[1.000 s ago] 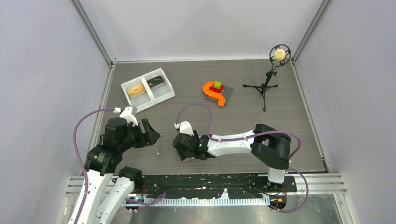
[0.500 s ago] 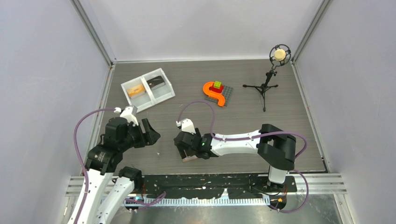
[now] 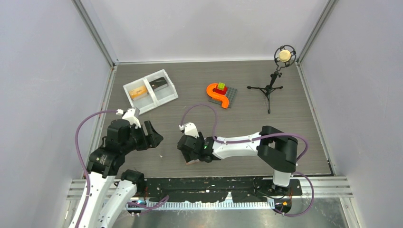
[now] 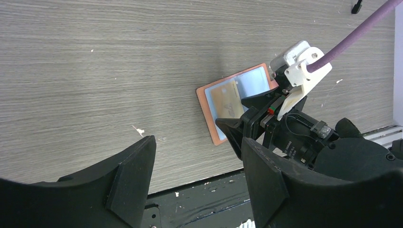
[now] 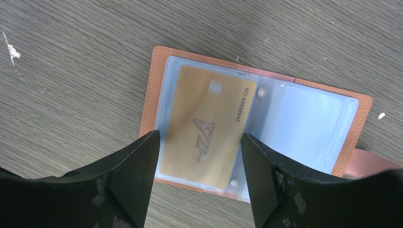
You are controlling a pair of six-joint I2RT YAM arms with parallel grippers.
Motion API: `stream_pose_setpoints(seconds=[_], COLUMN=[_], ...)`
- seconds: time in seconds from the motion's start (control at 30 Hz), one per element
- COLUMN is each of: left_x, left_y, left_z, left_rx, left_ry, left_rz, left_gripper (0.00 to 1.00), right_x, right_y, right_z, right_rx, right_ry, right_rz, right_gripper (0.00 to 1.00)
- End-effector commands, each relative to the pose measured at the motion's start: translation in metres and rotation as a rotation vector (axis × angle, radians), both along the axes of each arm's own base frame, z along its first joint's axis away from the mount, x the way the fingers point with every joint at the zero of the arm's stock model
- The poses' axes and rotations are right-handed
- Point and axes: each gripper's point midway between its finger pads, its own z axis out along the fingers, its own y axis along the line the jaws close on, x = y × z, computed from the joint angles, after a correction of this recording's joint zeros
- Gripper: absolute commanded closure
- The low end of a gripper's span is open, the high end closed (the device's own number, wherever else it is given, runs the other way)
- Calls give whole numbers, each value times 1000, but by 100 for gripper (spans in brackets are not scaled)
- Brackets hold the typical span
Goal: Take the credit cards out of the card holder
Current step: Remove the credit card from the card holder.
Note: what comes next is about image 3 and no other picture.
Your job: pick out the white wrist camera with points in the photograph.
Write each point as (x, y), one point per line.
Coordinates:
(189, 129)
(131, 115)

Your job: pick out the pink leather card holder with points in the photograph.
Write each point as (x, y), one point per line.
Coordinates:
(192, 162)

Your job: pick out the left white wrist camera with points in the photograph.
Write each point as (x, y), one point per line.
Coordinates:
(131, 115)

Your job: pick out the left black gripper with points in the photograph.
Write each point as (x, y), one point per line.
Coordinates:
(152, 139)

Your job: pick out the black card box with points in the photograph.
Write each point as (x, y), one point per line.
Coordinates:
(158, 84)

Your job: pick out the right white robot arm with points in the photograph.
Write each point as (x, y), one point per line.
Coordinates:
(271, 145)

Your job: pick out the orange S-shaped toy track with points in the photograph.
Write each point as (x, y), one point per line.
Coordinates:
(217, 96)

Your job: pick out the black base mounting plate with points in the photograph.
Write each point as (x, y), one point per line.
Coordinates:
(216, 189)

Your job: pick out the grey toy baseplate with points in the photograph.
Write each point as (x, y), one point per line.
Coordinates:
(230, 94)

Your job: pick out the white two-compartment tray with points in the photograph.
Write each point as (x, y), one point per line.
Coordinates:
(154, 99)

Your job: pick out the green toy brick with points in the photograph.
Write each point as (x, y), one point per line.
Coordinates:
(221, 86)

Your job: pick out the red toy brick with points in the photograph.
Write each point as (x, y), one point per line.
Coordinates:
(221, 92)

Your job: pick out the aluminium frame rail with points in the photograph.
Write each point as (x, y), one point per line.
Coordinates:
(337, 188)

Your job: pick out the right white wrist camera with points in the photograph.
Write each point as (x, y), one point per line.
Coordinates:
(189, 129)

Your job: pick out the black tripod mic stand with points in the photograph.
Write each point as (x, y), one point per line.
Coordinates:
(268, 89)

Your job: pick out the orange card box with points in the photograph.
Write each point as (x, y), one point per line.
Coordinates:
(138, 93)

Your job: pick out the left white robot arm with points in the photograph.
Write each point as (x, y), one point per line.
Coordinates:
(94, 211)

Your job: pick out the microphone with shock mount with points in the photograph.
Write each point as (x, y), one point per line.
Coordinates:
(285, 56)

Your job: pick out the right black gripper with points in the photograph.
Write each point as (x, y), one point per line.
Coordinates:
(188, 157)

